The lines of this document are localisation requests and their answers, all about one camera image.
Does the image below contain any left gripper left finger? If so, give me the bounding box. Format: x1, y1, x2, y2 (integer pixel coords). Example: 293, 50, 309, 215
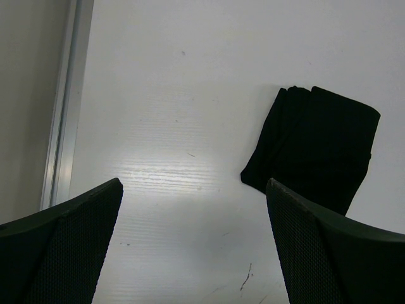
1, 178, 123, 303

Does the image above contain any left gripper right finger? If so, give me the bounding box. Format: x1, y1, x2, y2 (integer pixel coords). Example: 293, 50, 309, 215
266, 179, 404, 303

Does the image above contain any black skirt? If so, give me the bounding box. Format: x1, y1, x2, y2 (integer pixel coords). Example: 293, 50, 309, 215
240, 86, 380, 215

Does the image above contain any aluminium table edge rail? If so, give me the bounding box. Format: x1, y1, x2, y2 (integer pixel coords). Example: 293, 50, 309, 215
40, 0, 94, 210

